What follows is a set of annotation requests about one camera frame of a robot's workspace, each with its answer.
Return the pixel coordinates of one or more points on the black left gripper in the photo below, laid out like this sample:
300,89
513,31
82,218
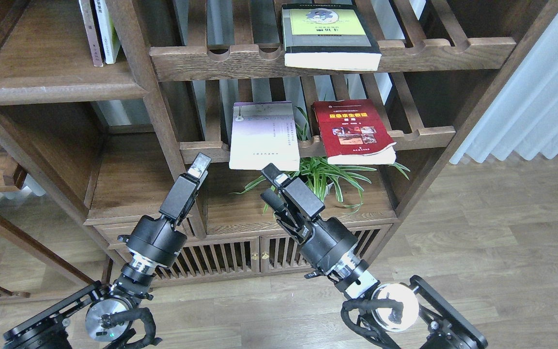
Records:
156,242

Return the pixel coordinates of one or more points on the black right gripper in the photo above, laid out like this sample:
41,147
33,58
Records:
326,244

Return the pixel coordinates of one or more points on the pale lavender white book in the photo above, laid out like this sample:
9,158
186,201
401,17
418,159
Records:
264,133

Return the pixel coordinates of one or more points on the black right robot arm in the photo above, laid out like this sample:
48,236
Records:
372,309

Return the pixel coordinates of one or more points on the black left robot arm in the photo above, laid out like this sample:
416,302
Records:
114,314

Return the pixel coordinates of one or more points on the white plant pot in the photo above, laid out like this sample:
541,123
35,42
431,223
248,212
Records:
322,191

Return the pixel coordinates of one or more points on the green spider plant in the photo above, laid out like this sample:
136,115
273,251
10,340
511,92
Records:
314,170

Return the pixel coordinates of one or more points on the red paperback book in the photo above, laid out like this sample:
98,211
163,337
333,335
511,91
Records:
353,133

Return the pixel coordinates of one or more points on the dark wooden bookshelf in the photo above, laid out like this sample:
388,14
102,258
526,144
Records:
107,142

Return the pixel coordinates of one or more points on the white green upright book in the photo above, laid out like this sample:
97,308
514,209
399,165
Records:
110,40

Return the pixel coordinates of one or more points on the yellow green black book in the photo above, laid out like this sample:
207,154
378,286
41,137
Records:
328,36

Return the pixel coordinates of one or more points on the white sheer curtain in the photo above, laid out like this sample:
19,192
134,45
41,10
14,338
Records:
523,119

